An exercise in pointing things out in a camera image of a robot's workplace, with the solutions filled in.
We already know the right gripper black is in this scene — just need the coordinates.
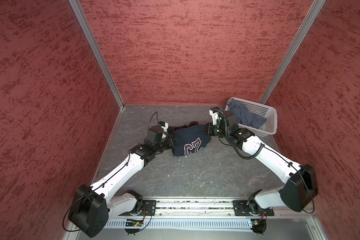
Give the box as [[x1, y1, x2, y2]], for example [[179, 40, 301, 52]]
[[201, 122, 230, 138]]

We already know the navy tank top red trim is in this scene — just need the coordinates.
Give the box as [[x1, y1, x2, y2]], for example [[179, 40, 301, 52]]
[[172, 122, 211, 158]]

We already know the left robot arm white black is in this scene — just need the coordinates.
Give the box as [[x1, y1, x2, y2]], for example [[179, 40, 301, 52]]
[[63, 122, 176, 238]]

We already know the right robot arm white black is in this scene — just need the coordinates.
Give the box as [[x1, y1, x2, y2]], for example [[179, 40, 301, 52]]
[[204, 108, 319, 216]]

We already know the grey blue tank top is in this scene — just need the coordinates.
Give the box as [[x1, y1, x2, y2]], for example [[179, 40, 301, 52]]
[[228, 100, 267, 129]]

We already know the white plastic laundry basket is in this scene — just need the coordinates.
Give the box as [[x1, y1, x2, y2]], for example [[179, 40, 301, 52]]
[[225, 97, 278, 138]]

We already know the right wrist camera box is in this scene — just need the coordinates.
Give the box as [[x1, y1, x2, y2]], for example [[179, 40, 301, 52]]
[[209, 109, 220, 126]]

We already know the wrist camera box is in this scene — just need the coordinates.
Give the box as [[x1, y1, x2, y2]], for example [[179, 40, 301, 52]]
[[209, 109, 220, 126], [157, 121, 169, 134]]

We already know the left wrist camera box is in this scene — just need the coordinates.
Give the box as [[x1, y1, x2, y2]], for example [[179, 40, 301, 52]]
[[157, 121, 169, 134]]

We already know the aluminium mounting rail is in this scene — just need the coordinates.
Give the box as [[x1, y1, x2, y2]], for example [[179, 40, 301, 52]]
[[73, 197, 317, 219]]

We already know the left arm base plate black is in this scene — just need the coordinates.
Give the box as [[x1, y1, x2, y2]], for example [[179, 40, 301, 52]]
[[134, 200, 157, 216]]

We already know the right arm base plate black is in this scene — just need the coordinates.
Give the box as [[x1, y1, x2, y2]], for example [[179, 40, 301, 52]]
[[233, 200, 275, 217]]

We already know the left controller board with wires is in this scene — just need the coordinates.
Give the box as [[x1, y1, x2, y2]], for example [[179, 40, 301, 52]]
[[124, 219, 145, 235]]

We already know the controller board with wires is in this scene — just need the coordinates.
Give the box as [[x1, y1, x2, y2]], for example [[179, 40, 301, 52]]
[[251, 219, 267, 235], [124, 219, 145, 235]]

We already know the white slotted cable duct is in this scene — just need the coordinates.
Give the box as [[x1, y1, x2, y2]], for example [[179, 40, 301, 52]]
[[104, 218, 252, 232]]

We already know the right controller board with wires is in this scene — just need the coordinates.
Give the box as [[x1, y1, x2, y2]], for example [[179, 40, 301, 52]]
[[251, 219, 267, 235]]

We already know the right aluminium corner post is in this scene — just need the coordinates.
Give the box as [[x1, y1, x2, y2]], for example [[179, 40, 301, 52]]
[[260, 0, 326, 104]]

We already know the aluminium corner post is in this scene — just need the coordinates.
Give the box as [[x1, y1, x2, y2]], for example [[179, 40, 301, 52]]
[[260, 0, 326, 104], [69, 0, 125, 111]]

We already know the left aluminium corner post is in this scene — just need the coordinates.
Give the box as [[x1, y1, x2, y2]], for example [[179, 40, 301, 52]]
[[69, 0, 125, 111]]

